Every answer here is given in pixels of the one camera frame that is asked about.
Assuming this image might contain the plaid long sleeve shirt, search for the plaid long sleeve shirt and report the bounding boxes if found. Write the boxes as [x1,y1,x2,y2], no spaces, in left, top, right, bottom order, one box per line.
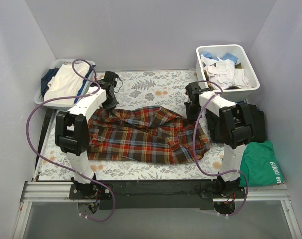
[87,106,210,165]

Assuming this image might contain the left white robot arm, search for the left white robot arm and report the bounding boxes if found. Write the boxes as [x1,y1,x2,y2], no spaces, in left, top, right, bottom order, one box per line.
[55,71,121,199]

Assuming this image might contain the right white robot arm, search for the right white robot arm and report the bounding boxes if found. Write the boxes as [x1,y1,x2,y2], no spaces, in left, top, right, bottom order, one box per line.
[185,80,255,198]

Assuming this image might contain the black folded shirt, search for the black folded shirt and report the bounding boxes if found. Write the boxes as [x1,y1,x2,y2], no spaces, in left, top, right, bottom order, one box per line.
[205,102,266,149]

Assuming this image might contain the white folded garment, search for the white folded garment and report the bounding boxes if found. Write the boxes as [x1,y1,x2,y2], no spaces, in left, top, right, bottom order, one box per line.
[44,62,90,105]

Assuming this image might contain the white crumpled clothes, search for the white crumpled clothes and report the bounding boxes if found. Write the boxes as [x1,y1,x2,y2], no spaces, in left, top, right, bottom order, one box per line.
[201,59,251,90]

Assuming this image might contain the grey perforated basket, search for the grey perforated basket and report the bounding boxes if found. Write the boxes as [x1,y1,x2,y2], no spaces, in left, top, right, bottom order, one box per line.
[34,59,95,105]

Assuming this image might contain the white plastic bin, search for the white plastic bin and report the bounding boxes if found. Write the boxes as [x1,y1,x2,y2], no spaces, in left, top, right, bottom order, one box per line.
[196,44,260,102]

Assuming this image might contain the navy blue garment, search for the navy blue garment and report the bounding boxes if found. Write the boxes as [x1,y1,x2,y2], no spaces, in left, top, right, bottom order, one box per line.
[40,68,59,96]

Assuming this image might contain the light blue garment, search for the light blue garment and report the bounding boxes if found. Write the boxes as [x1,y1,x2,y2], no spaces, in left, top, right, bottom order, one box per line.
[200,52,238,64]

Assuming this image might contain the green shirt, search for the green shirt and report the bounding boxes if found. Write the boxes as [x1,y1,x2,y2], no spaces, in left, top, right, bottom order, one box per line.
[240,141,285,187]

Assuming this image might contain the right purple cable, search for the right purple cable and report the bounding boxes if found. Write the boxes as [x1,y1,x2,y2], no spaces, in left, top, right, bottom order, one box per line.
[192,80,250,217]

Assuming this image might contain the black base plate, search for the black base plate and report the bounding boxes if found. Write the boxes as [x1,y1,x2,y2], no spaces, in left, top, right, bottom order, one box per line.
[69,179,245,210]

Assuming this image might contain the aluminium frame rail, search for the aluminium frame rail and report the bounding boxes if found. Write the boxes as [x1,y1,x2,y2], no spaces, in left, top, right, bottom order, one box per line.
[14,181,302,239]

